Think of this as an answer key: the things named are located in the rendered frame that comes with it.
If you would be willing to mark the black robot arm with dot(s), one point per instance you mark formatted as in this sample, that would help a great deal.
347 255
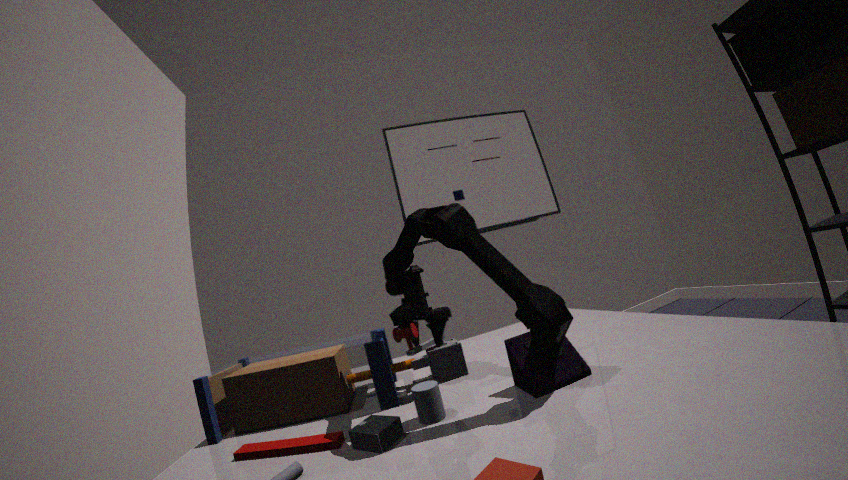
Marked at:
539 308

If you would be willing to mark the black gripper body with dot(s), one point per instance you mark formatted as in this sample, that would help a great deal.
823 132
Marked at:
426 313

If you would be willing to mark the red flat bar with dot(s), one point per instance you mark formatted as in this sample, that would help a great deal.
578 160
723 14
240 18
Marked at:
289 446

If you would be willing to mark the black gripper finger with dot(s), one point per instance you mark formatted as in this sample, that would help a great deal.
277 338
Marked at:
437 329
414 340

